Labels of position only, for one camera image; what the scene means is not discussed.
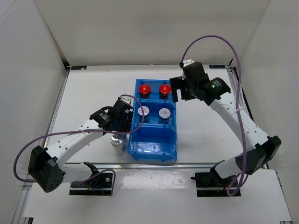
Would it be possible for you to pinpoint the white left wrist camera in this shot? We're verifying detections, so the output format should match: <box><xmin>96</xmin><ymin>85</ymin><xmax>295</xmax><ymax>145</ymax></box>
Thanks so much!
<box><xmin>119</xmin><ymin>96</ymin><xmax>132</xmax><ymax>105</ymax></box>

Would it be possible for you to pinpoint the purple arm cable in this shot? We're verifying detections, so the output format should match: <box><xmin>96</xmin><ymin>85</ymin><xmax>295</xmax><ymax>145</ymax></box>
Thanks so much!
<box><xmin>13</xmin><ymin>94</ymin><xmax>142</xmax><ymax>196</ymax></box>
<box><xmin>179</xmin><ymin>35</ymin><xmax>249</xmax><ymax>196</ymax></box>

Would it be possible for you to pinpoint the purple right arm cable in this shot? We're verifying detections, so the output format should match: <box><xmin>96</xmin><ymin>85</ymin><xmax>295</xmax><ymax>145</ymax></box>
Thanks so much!
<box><xmin>179</xmin><ymin>35</ymin><xmax>249</xmax><ymax>196</ymax></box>

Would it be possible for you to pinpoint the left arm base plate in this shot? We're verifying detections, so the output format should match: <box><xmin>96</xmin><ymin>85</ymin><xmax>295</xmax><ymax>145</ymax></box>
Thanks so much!
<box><xmin>69</xmin><ymin>169</ymin><xmax>116</xmax><ymax>196</ymax></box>

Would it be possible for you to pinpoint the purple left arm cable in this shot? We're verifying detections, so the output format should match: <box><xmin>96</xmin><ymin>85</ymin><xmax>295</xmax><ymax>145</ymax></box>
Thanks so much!
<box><xmin>13</xmin><ymin>94</ymin><xmax>142</xmax><ymax>196</ymax></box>

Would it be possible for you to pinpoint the white lid jar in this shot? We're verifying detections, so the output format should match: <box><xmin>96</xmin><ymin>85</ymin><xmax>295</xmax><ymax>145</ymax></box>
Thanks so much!
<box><xmin>137</xmin><ymin>106</ymin><xmax>150</xmax><ymax>123</ymax></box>
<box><xmin>158</xmin><ymin>108</ymin><xmax>171</xmax><ymax>124</ymax></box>

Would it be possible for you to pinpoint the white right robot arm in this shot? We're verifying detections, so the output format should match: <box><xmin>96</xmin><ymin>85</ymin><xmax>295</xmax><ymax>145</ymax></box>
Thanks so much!
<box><xmin>170</xmin><ymin>60</ymin><xmax>281</xmax><ymax>187</ymax></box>

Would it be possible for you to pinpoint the blue bin front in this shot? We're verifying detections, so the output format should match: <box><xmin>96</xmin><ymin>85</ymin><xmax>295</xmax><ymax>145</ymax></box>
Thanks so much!
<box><xmin>128</xmin><ymin>124</ymin><xmax>177</xmax><ymax>162</ymax></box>

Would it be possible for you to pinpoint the white lid jar front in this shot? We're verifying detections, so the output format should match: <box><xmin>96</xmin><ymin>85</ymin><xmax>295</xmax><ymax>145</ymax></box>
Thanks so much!
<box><xmin>137</xmin><ymin>106</ymin><xmax>150</xmax><ymax>123</ymax></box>

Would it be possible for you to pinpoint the red lid jar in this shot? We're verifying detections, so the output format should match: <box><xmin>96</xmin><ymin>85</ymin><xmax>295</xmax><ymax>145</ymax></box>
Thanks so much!
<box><xmin>159</xmin><ymin>84</ymin><xmax>171</xmax><ymax>100</ymax></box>
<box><xmin>138</xmin><ymin>84</ymin><xmax>151</xmax><ymax>98</ymax></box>

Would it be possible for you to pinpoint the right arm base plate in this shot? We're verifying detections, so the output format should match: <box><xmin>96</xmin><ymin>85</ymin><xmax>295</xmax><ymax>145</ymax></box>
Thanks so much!
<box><xmin>191</xmin><ymin>172</ymin><xmax>235</xmax><ymax>197</ymax></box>

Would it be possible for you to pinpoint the silver lid bottle front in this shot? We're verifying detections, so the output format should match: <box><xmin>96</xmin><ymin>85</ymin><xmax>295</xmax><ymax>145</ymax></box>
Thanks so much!
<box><xmin>110</xmin><ymin>134</ymin><xmax>127</xmax><ymax>155</ymax></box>

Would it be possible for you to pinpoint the aluminium frame rail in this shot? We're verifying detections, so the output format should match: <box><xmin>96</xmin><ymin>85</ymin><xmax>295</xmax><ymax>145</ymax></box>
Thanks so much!
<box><xmin>226</xmin><ymin>67</ymin><xmax>267</xmax><ymax>169</ymax></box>

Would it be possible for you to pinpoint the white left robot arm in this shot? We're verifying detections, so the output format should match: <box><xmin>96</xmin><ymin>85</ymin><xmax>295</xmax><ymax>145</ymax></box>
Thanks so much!
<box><xmin>28</xmin><ymin>97</ymin><xmax>134</xmax><ymax>193</ymax></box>

